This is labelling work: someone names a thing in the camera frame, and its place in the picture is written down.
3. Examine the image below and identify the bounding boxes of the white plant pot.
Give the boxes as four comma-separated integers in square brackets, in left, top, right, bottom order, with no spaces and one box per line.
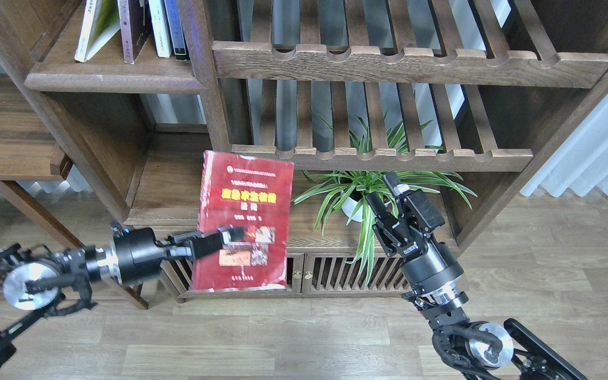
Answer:
[341,191,375,225]

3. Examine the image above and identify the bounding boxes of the white upright book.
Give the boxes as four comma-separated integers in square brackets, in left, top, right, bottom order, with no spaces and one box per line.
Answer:
[147,1,172,58]

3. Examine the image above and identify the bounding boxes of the yellow green book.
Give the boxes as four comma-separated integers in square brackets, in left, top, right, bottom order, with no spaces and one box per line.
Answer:
[74,1,120,63]

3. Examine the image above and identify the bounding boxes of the dark upright book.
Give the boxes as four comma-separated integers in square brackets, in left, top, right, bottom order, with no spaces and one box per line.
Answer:
[164,0,189,61]

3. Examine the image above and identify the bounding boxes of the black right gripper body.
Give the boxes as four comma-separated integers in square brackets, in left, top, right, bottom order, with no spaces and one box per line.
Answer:
[375,214,468,312]

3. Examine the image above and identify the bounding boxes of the green spider plant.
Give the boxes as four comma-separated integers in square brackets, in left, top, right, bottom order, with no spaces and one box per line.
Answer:
[292,108,478,286]

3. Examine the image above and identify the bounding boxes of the brass cabinet door knobs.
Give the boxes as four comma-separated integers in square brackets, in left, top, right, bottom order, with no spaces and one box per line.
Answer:
[292,270,313,280]

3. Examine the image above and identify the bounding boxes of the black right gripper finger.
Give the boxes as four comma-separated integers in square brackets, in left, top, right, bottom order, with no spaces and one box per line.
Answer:
[365,193,397,235]
[382,172,445,238]

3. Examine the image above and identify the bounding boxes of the dark brown book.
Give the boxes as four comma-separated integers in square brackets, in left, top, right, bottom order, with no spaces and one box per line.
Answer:
[117,0,150,64]

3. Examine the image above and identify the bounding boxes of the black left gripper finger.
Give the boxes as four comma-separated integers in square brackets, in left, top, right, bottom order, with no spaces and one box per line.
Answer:
[188,226,245,260]

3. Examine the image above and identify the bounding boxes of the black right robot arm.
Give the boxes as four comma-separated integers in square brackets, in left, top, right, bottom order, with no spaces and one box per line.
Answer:
[367,172,585,379]

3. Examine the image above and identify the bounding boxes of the red book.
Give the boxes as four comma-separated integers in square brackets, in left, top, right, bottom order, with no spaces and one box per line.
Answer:
[191,150,294,293]

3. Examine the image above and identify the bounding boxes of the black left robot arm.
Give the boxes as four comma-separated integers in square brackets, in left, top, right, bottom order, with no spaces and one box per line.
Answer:
[0,222,244,368]

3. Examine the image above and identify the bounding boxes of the dark wooden bookshelf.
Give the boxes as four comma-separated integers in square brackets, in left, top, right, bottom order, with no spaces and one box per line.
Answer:
[0,0,608,310]

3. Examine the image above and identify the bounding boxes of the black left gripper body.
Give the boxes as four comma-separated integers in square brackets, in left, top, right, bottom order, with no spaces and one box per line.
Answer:
[109,222,191,287]

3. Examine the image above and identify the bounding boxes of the white curtain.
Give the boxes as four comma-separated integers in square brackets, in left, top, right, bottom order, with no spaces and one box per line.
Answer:
[520,94,608,197]

